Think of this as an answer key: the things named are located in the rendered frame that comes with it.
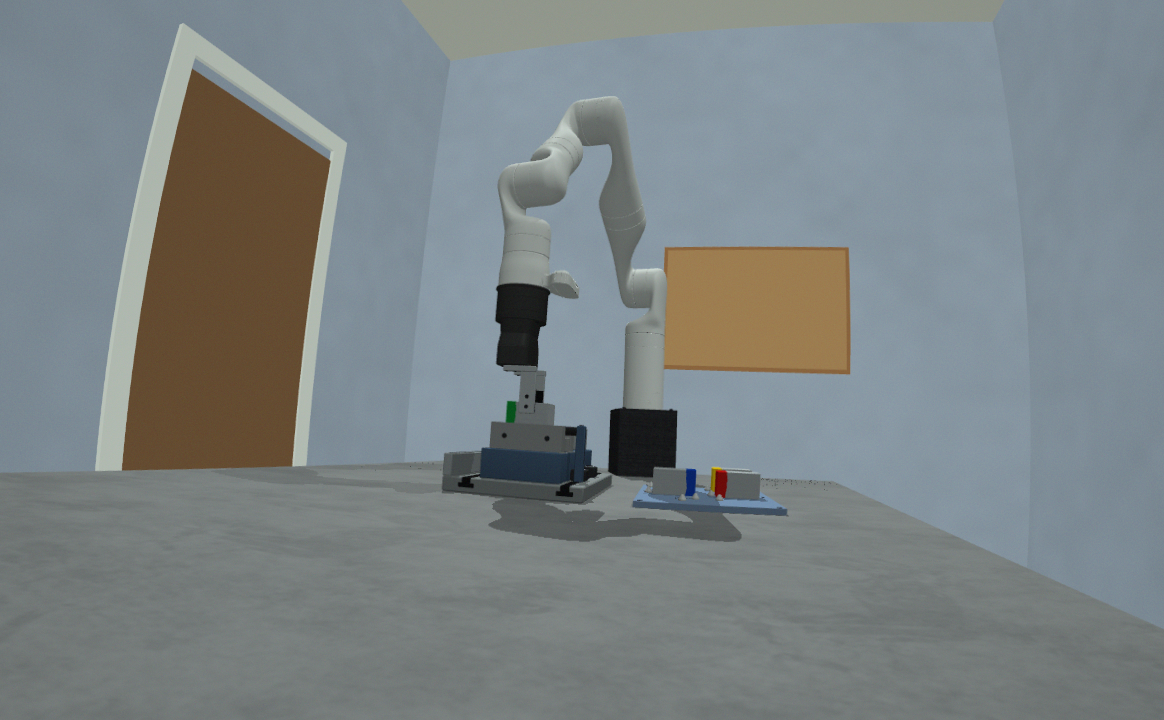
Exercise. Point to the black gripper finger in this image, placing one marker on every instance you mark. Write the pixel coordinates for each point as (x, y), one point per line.
(527, 395)
(540, 385)

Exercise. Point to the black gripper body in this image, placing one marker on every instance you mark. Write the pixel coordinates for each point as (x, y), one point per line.
(522, 302)

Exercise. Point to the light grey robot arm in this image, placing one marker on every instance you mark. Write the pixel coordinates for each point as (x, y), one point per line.
(596, 121)

